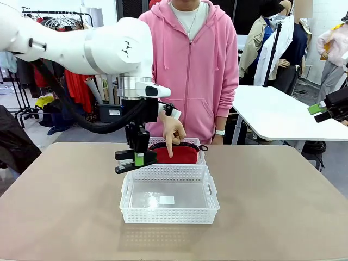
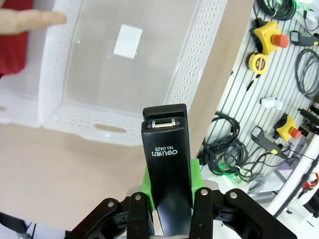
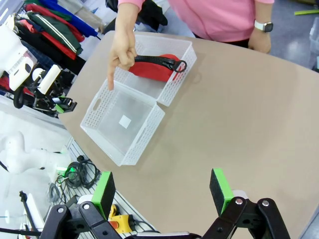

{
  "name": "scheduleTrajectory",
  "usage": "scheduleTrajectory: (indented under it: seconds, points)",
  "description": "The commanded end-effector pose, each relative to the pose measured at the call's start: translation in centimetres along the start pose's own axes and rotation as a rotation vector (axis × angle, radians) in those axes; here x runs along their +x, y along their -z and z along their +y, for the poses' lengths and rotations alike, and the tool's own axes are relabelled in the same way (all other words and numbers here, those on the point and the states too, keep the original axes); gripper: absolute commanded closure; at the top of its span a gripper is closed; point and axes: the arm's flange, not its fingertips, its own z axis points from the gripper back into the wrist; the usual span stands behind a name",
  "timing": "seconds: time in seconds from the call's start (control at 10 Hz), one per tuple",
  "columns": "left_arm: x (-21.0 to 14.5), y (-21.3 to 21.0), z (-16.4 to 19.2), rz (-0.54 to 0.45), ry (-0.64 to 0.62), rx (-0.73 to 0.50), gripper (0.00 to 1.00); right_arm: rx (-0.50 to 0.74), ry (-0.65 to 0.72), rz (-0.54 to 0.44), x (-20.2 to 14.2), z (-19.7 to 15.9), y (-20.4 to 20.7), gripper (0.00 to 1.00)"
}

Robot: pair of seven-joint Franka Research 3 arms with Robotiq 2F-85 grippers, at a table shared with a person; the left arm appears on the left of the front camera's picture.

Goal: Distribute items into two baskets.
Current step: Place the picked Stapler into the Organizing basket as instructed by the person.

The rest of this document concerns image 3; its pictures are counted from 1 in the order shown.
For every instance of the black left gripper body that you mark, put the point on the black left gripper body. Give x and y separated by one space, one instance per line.
46 102

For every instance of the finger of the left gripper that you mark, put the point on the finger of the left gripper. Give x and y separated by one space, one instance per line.
71 105
60 107

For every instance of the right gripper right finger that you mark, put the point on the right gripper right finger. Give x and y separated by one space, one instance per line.
224 194

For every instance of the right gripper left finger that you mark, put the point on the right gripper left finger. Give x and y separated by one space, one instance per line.
99 199

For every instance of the red pencil case black zipper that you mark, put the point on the red pencil case black zipper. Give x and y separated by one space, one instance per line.
152 72

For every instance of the person's right forearm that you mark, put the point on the person's right forearm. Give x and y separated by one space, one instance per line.
127 17

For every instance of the person's left forearm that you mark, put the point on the person's left forearm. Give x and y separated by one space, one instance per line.
263 12

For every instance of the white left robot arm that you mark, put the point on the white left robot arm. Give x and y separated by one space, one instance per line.
15 69

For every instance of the person's right hand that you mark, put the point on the person's right hand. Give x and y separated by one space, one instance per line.
123 49

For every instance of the person's left hand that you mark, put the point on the person's left hand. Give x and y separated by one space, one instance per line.
260 41

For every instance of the yellow emergency stop red button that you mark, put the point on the yellow emergency stop red button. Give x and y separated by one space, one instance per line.
119 219

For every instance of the left clear plastic basket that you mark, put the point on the left clear plastic basket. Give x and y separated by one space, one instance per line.
119 119

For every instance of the clear plastic basket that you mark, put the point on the clear plastic basket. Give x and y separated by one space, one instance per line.
174 82
119 119

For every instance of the green striped jacket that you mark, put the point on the green striped jacket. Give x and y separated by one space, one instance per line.
57 32

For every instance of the blue folded garment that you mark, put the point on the blue folded garment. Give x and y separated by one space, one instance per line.
74 20

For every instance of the right clear plastic basket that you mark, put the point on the right clear plastic basket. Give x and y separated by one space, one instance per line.
174 82

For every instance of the black crumpled garment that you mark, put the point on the black crumpled garment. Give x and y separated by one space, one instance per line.
152 15

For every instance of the pink zip hoodie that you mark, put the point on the pink zip hoodie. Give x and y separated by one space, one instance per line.
211 20

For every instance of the white smart watch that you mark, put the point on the white smart watch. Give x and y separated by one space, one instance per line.
264 26

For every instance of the green flat stick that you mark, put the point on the green flat stick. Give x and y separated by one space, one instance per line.
306 12

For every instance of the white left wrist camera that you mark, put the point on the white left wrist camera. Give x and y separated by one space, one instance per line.
48 79

